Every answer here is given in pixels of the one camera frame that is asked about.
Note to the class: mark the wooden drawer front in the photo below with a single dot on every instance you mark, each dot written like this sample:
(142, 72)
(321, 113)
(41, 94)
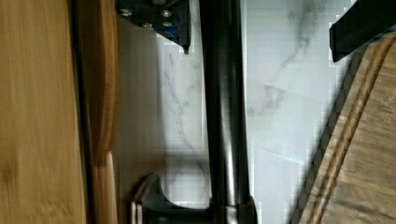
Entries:
(59, 97)

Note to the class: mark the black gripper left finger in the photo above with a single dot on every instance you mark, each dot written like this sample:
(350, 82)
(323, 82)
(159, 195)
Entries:
(168, 18)

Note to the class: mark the large wooden tray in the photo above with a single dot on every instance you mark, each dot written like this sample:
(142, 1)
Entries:
(352, 175)

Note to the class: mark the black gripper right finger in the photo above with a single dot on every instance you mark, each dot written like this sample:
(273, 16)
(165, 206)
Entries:
(363, 22)

